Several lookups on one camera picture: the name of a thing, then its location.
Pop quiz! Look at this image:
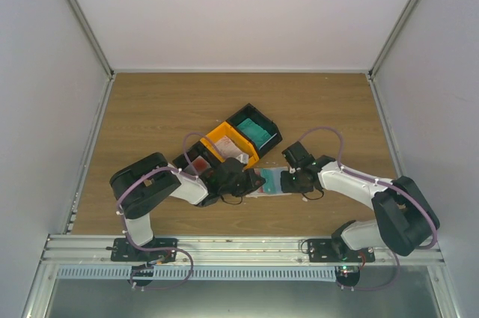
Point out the white pink cards stack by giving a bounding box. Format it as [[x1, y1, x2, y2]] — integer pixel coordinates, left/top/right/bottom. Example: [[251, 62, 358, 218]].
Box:
[[215, 135, 243, 159]]

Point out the grey slotted cable duct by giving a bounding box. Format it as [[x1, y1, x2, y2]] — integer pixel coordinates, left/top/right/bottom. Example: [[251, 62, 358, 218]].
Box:
[[57, 265, 336, 282]]

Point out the aluminium rail frame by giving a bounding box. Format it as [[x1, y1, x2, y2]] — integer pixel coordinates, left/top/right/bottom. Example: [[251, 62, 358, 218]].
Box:
[[40, 233, 450, 269]]

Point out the red white cards stack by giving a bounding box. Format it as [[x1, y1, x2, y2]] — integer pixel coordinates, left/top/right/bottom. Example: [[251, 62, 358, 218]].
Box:
[[192, 156, 210, 174]]

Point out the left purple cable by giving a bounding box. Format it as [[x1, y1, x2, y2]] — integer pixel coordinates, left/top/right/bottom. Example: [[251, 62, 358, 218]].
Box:
[[115, 131, 222, 251]]

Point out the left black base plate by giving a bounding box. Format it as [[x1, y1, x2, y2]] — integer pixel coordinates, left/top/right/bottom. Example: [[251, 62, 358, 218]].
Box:
[[106, 238, 178, 263]]

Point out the purple cable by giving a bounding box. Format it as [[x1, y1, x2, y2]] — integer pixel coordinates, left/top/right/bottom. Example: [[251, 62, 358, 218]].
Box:
[[297, 126, 439, 250], [115, 131, 222, 251]]

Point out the black bin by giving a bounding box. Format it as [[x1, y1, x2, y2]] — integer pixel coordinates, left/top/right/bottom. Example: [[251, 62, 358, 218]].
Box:
[[226, 103, 282, 158], [173, 141, 221, 175]]

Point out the aluminium corner post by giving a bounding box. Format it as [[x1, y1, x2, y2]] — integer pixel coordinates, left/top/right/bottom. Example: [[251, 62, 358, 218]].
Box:
[[66, 0, 115, 81], [367, 0, 420, 81]]

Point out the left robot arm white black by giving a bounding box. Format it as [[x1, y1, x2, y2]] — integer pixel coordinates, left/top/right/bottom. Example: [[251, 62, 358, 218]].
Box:
[[109, 153, 266, 261]]

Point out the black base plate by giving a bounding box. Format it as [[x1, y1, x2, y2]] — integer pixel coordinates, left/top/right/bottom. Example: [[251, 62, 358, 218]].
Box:
[[301, 238, 376, 263], [106, 238, 178, 263]]

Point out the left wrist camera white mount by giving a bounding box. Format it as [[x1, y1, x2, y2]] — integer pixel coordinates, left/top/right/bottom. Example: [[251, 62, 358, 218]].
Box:
[[236, 153, 249, 165]]

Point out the teal cards stack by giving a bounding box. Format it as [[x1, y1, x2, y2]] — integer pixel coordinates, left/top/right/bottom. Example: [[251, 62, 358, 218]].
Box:
[[237, 118, 273, 149]]

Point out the left aluminium corner post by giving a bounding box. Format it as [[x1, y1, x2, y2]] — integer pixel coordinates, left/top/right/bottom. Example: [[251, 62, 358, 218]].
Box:
[[66, 0, 115, 81]]

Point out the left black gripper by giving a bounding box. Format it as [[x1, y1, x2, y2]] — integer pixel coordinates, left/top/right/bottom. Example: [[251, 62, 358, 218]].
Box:
[[220, 169, 266, 198]]

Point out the right aluminium corner post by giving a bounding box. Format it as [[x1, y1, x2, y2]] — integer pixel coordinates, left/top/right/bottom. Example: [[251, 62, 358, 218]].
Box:
[[367, 0, 420, 81]]

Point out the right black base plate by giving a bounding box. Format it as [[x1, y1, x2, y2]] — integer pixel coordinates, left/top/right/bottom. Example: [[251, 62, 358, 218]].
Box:
[[301, 238, 376, 263]]

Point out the orange bin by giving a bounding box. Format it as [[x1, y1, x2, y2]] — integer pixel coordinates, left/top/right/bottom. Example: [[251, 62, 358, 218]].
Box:
[[200, 121, 260, 168]]

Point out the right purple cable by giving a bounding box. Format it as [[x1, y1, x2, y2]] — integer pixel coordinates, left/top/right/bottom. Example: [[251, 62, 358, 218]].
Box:
[[297, 126, 439, 250]]

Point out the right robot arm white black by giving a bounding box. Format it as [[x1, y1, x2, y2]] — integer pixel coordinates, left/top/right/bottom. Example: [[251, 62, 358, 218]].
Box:
[[281, 141, 440, 262]]

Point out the teal VIP card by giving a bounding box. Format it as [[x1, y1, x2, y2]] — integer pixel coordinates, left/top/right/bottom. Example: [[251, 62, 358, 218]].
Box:
[[259, 168, 282, 195]]

